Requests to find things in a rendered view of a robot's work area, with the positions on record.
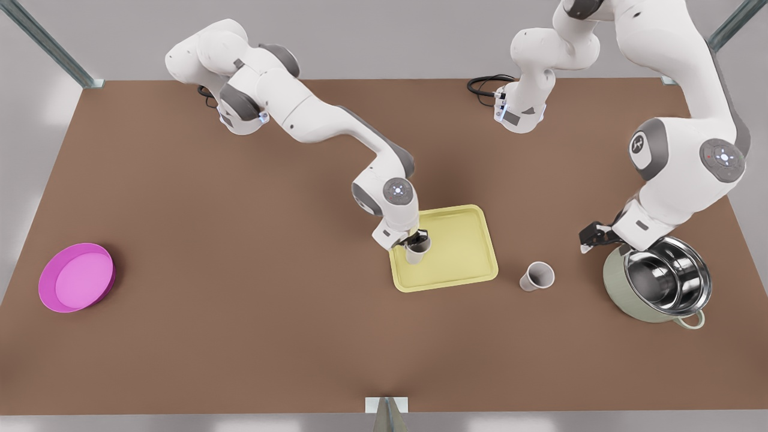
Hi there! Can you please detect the yellow tray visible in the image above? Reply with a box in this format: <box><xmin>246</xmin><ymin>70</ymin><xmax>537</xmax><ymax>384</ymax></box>
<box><xmin>389</xmin><ymin>205</ymin><xmax>499</xmax><ymax>293</ymax></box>

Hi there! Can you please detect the pink round bowl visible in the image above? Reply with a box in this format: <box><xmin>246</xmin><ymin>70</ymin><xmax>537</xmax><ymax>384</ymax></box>
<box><xmin>38</xmin><ymin>242</ymin><xmax>116</xmax><ymax>314</ymax></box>

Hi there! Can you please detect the pale green steel pot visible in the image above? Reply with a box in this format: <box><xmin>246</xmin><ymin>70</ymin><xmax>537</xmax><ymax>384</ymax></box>
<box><xmin>602</xmin><ymin>236</ymin><xmax>713</xmax><ymax>330</ymax></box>

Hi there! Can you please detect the silver frame post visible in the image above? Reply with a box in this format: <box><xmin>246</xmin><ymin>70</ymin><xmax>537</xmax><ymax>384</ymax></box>
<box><xmin>661</xmin><ymin>0</ymin><xmax>768</xmax><ymax>86</ymax></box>
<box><xmin>0</xmin><ymin>0</ymin><xmax>105</xmax><ymax>90</ymax></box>
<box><xmin>365</xmin><ymin>396</ymin><xmax>409</xmax><ymax>432</ymax></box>

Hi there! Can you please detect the white cup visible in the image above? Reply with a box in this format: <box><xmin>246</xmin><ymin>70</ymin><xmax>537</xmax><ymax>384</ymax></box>
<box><xmin>405</xmin><ymin>236</ymin><xmax>431</xmax><ymax>265</ymax></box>
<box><xmin>519</xmin><ymin>261</ymin><xmax>556</xmax><ymax>293</ymax></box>

